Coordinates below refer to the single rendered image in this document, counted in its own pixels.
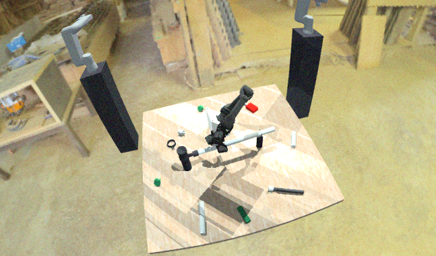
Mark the red block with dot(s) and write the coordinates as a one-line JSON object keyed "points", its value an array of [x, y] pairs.
{"points": [[252, 108]]}

